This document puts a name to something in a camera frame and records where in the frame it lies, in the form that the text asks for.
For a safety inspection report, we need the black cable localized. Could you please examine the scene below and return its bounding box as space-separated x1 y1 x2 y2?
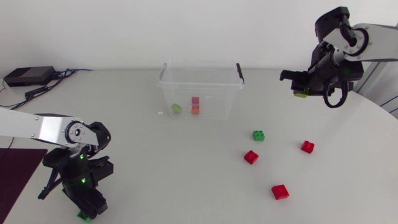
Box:
0 70 77 110

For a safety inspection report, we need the black power brick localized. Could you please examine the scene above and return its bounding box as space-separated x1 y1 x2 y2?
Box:
3 65 57 88

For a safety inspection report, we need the clear plastic container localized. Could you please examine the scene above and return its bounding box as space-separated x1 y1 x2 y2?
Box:
157 60 246 121

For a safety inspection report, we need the red toy brick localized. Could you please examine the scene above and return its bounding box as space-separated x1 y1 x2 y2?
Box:
243 149 260 166
271 184 290 201
300 140 316 155

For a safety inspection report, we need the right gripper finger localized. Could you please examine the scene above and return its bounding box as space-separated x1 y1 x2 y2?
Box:
279 70 309 83
290 80 310 93

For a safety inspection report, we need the dark mat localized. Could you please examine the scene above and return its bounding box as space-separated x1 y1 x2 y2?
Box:
0 147 49 223

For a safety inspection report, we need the blue cable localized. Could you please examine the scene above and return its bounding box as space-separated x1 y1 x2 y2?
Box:
54 68 93 78

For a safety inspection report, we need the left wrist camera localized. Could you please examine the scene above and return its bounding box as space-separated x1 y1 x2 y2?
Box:
90 157 114 185

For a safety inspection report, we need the lime green toy brick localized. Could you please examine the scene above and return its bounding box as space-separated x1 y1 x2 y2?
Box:
293 87 310 99

